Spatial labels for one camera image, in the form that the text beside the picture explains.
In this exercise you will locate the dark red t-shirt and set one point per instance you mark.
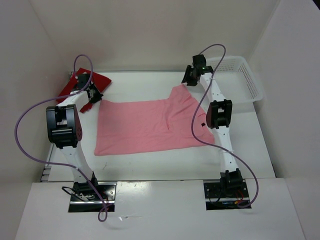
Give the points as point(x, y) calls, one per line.
point(100, 81)

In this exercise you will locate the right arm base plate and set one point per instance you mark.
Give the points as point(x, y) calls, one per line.
point(218, 197)

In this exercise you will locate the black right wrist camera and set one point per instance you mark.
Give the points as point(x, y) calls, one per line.
point(199, 63)

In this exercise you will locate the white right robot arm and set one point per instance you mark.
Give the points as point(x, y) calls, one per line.
point(218, 119)

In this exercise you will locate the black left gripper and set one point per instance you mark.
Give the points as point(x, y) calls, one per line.
point(94, 94)

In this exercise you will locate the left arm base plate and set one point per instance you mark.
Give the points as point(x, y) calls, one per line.
point(107, 197)

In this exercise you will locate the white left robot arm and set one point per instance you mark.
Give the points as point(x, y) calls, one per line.
point(64, 130)

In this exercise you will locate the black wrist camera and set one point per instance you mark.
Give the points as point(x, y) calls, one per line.
point(199, 63)
point(83, 80)

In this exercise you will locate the light pink t-shirt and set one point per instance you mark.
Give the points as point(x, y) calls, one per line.
point(151, 126)

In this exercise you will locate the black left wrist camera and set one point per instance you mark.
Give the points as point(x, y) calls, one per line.
point(83, 80)

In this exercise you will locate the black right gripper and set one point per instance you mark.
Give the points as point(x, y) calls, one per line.
point(190, 76)

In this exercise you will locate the white plastic basket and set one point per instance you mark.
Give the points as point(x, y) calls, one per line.
point(234, 80)

